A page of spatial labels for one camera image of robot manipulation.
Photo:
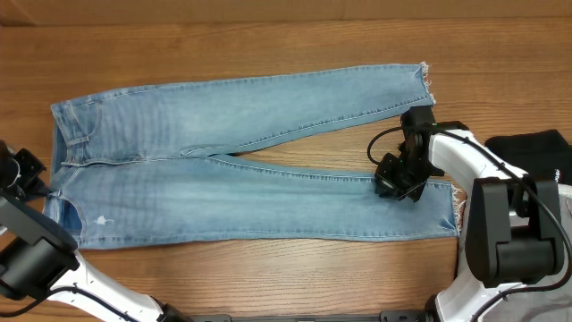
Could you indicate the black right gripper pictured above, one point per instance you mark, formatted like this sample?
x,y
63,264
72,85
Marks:
x,y
399,182

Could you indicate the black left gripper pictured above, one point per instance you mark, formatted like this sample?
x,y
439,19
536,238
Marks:
x,y
30,169

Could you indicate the blue denim jeans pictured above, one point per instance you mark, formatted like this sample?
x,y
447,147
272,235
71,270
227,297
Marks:
x,y
162,164

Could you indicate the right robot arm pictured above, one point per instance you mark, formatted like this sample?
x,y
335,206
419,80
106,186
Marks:
x,y
451,148

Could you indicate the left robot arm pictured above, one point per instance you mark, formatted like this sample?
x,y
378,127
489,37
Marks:
x,y
43,262

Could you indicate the black garment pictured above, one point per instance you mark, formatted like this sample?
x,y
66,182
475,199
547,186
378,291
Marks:
x,y
543,155

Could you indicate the grey trousers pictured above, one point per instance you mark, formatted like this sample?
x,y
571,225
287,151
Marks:
x,y
536,304

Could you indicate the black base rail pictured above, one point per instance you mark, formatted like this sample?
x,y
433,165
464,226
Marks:
x,y
308,317

